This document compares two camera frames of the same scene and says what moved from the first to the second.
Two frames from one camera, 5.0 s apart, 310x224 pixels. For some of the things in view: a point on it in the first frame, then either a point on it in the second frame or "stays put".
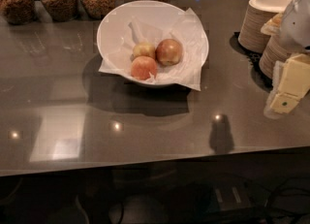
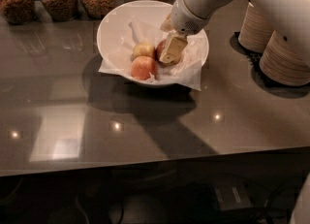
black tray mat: x=257 y=76 stays put
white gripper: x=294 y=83 → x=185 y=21
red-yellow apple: x=168 y=52 stays put
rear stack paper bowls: x=270 y=1 stays put
